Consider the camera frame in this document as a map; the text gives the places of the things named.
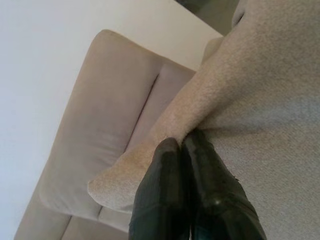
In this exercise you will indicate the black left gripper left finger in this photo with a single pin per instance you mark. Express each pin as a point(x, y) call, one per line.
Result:
point(160, 190)

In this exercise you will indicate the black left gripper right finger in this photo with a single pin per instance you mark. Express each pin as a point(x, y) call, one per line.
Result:
point(215, 195)

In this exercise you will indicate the beige textured pillow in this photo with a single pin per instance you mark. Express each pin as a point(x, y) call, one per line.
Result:
point(250, 100)

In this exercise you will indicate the beige sofa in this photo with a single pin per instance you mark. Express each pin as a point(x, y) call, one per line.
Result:
point(100, 112)

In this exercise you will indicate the large beige back cushion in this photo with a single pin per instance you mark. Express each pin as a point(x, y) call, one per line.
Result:
point(172, 82)

